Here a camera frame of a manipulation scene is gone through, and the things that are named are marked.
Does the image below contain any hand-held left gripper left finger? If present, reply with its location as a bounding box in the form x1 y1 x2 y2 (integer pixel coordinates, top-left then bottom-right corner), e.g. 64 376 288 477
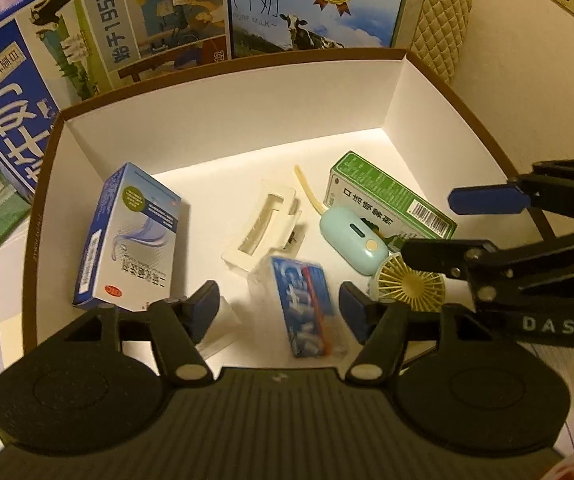
37 280 221 387

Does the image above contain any beige quilted chair cover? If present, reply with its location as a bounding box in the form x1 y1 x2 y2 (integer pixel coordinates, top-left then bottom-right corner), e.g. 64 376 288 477
409 0 473 83

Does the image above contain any teal mini fan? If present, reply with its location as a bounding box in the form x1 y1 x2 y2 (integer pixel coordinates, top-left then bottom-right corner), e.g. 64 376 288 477
369 254 460 311

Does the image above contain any green tall box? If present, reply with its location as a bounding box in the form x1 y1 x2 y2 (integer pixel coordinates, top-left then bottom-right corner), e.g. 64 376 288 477
323 150 459 253

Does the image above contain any white charger block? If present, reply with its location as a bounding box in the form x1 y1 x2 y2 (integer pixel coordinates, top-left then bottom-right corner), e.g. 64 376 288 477
198 294 240 361

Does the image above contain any brown cardboard storage box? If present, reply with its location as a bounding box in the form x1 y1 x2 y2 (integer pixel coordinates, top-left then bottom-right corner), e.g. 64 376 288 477
22 47 558 361

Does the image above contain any light blue milk carton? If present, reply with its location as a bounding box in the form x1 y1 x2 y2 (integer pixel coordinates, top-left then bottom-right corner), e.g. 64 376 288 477
224 0 433 58

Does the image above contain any cream hair clip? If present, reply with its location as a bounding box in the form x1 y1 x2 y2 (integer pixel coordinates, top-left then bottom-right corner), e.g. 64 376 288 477
221 178 304 273

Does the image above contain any blue white medicine box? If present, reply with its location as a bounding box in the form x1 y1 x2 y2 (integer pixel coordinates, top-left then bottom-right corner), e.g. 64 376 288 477
72 162 183 313

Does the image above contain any dark blue milk carton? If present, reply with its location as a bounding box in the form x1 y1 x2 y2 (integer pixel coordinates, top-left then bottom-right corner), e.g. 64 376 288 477
0 0 230 206

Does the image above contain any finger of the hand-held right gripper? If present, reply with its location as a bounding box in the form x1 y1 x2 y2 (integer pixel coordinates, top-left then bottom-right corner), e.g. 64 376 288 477
401 232 574 281
447 157 574 233

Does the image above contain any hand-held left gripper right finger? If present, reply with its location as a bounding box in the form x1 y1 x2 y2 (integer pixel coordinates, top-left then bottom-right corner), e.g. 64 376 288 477
339 281 518 387

